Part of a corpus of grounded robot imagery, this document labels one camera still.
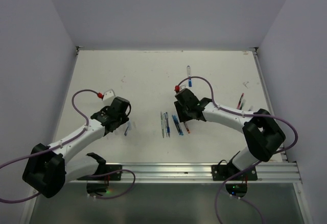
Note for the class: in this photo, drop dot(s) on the red pen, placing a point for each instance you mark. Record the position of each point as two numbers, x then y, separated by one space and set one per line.
186 127

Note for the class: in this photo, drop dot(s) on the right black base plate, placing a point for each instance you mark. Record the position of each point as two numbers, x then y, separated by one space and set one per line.
223 170

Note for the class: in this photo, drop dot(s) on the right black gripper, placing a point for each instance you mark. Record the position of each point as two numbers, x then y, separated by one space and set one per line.
182 116

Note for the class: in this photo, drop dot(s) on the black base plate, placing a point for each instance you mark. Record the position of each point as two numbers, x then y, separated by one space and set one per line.
223 170
103 168

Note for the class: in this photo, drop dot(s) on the aluminium mounting rail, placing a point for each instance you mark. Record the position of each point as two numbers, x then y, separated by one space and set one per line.
271 172

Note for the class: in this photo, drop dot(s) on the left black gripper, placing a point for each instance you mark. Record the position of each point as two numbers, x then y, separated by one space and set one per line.
124 118

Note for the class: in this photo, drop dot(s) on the red pen cap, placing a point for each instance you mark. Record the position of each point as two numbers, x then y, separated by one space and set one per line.
241 102

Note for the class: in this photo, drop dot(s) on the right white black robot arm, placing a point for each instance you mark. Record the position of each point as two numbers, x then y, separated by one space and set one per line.
262 134

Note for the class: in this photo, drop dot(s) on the clear pen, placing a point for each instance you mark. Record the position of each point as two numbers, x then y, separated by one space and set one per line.
165 124

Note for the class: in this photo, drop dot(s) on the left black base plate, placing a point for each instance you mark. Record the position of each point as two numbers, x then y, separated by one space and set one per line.
103 168

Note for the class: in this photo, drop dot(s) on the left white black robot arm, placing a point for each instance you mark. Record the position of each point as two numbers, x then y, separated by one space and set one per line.
50 167

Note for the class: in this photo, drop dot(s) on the grey pen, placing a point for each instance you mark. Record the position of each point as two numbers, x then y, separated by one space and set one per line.
162 124

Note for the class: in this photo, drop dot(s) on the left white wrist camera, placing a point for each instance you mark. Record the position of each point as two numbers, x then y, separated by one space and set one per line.
108 96

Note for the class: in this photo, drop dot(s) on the blue capped pen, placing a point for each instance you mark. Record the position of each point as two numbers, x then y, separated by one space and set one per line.
188 69

